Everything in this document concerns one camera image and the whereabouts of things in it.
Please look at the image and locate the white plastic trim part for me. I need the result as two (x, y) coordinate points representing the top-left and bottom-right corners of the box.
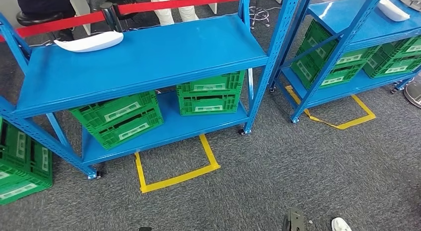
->
(53, 30), (125, 53)
(377, 0), (411, 22)

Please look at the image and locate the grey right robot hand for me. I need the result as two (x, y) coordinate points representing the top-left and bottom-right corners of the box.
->
(282, 208), (306, 231)

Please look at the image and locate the yellow floor tape square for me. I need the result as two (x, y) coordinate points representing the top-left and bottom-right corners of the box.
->
(135, 134), (221, 194)

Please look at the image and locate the blue steel shelf rack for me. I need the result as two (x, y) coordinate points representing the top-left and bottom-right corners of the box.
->
(0, 0), (301, 180)
(270, 0), (421, 124)

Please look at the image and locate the person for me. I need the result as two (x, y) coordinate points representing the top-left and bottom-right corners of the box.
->
(14, 0), (76, 17)
(149, 0), (200, 26)
(331, 217), (352, 231)

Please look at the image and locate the grey round post base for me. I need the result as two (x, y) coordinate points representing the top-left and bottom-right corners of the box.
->
(404, 79), (421, 109)

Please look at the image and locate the black barrier post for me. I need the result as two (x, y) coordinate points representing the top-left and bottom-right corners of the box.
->
(99, 1), (124, 33)

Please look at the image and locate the green open plastic crate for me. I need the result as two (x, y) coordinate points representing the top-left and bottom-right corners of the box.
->
(0, 119), (53, 187)

